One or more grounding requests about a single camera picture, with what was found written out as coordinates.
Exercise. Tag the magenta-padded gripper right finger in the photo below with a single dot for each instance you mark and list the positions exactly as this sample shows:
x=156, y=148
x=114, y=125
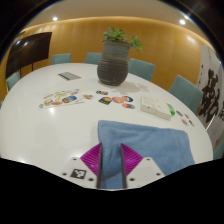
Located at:
x=133, y=161

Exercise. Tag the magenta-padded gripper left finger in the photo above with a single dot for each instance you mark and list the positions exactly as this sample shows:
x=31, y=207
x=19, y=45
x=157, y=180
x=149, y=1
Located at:
x=87, y=161

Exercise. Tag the blue towel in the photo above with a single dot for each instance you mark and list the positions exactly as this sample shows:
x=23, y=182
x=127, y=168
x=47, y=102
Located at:
x=150, y=143

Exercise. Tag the orange and blue sticker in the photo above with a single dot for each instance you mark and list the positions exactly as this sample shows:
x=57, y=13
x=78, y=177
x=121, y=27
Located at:
x=128, y=106

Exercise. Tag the white flat box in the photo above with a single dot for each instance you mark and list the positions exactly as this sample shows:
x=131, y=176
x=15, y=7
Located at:
x=153, y=106

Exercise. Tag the blue-rimmed round sticker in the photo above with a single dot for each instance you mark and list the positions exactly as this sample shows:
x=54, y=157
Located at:
x=127, y=98

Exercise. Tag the black square sticker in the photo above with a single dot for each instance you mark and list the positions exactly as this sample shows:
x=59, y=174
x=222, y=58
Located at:
x=105, y=100

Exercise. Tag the orange round sticker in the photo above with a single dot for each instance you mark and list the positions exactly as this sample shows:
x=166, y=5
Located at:
x=117, y=99

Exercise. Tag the green small pack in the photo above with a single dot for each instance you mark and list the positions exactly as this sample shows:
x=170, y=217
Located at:
x=171, y=109

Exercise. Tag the small round sticker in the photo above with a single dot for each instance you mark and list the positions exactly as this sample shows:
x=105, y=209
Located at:
x=191, y=123
x=184, y=121
x=179, y=113
x=186, y=116

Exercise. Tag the small orange sticker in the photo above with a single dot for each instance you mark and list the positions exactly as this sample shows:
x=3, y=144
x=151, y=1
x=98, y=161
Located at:
x=88, y=96

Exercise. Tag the printed sticker sheet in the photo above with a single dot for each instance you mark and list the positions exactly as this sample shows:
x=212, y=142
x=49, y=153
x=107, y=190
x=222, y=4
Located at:
x=61, y=98

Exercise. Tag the dark oblong sticker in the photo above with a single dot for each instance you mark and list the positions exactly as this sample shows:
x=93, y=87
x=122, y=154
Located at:
x=101, y=92

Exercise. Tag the teal chairs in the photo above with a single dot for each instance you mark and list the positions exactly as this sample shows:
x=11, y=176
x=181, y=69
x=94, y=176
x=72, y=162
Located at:
x=141, y=68

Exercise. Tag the potted plant in grey vase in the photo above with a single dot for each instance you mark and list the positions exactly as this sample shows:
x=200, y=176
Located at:
x=113, y=66

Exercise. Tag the calligraphy folding screen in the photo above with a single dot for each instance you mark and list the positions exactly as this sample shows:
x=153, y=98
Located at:
x=211, y=90

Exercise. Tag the recessed ceiling light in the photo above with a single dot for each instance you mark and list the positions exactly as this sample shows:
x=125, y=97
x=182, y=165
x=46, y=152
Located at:
x=55, y=19
x=182, y=21

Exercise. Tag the black wall screen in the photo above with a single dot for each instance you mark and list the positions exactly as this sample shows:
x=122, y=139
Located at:
x=28, y=51

